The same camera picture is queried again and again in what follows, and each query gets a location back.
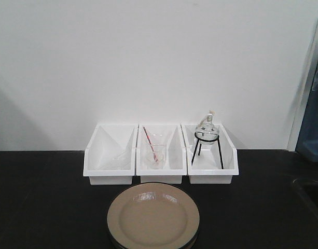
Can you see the beige circular plate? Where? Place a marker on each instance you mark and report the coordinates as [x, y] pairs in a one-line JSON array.
[[154, 232], [152, 200]]

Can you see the red striped stirring rod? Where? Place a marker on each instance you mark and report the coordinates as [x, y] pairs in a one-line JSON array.
[[152, 152]]

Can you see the clear glass funnel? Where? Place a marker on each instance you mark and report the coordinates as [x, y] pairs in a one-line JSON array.
[[120, 161]]

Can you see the left white storage bin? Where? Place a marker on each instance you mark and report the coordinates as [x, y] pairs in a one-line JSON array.
[[108, 140]]

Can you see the clear glass beaker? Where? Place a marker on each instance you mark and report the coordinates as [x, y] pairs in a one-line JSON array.
[[160, 148]]

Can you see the glass alcohol lamp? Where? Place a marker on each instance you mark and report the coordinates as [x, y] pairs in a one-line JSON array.
[[205, 131]]

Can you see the middle white storage bin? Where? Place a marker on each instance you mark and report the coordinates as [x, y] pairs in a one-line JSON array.
[[175, 166]]

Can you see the black wire tripod stand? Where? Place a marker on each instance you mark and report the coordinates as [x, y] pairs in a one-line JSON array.
[[207, 157]]

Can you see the blue-grey pegboard drying rack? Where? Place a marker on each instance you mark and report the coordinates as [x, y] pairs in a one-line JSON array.
[[307, 143]]

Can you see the white storage bin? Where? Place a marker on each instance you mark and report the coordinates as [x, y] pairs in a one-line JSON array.
[[108, 140], [229, 153], [175, 166]]

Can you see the right white storage bin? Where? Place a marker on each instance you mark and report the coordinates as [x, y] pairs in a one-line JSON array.
[[229, 153]]

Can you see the black lab sink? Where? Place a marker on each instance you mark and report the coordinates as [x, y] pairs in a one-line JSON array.
[[307, 189]]

